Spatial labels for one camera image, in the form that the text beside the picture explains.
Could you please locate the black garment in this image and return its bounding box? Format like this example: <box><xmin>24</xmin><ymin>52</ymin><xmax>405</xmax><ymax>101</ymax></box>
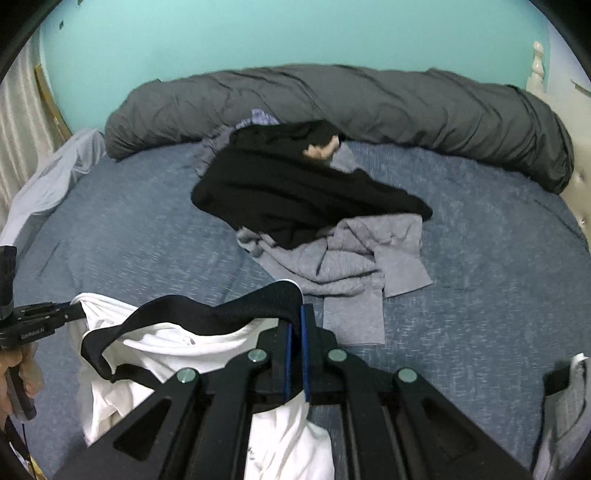
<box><xmin>191</xmin><ymin>120</ymin><xmax>434</xmax><ymax>252</ymax></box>

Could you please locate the blue-grey garment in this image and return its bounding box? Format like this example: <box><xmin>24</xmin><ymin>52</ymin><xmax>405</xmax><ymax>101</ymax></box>
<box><xmin>191</xmin><ymin>108</ymin><xmax>282</xmax><ymax>178</ymax></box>

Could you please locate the cream tufted headboard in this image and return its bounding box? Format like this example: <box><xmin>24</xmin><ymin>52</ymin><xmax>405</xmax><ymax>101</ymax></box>
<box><xmin>526</xmin><ymin>41</ymin><xmax>591</xmax><ymax>254</ymax></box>

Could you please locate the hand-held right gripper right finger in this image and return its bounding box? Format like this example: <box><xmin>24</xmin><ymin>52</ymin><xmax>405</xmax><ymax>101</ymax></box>
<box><xmin>299</xmin><ymin>305</ymin><xmax>536</xmax><ymax>480</ymax></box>

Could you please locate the white shirt with black collar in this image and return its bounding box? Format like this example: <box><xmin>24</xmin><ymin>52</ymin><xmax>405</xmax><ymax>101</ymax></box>
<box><xmin>69</xmin><ymin>279</ymin><xmax>335</xmax><ymax>480</ymax></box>

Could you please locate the pile of folded light clothes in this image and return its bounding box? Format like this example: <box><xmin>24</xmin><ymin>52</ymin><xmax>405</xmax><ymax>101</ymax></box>
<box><xmin>531</xmin><ymin>353</ymin><xmax>591</xmax><ymax>480</ymax></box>

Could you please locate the pale grey bed sheet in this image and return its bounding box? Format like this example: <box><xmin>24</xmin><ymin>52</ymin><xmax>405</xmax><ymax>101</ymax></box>
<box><xmin>0</xmin><ymin>128</ymin><xmax>109</xmax><ymax>250</ymax></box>

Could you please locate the person's left hand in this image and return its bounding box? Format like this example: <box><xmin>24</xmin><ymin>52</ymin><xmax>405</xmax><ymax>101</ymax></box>
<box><xmin>18</xmin><ymin>344</ymin><xmax>45</xmax><ymax>400</ymax></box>

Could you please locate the dark grey rolled duvet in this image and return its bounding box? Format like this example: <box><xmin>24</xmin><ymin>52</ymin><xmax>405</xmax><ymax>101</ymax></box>
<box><xmin>104</xmin><ymin>65</ymin><xmax>575</xmax><ymax>195</ymax></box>

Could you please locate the grey garment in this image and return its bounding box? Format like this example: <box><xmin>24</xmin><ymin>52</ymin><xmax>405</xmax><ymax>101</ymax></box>
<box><xmin>235</xmin><ymin>215</ymin><xmax>434</xmax><ymax>348</ymax></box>

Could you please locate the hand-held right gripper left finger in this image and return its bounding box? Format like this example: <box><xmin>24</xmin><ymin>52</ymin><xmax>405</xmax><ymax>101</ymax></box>
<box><xmin>53</xmin><ymin>318</ymin><xmax>296</xmax><ymax>480</ymax></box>

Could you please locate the blue patterned bedspread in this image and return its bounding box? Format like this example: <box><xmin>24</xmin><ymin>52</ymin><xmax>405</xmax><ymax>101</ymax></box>
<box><xmin>0</xmin><ymin>138</ymin><xmax>591</xmax><ymax>480</ymax></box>

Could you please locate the wooden trim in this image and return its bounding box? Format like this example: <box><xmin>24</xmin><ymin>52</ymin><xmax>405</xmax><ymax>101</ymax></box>
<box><xmin>34</xmin><ymin>65</ymin><xmax>73</xmax><ymax>143</ymax></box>

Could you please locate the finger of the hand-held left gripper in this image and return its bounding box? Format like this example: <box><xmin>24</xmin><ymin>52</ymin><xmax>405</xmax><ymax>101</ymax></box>
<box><xmin>14</xmin><ymin>300</ymin><xmax>87</xmax><ymax>325</ymax></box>

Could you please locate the pale curtain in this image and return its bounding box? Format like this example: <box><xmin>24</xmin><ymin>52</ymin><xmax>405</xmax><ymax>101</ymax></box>
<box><xmin>0</xmin><ymin>41</ymin><xmax>61</xmax><ymax>222</ymax></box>

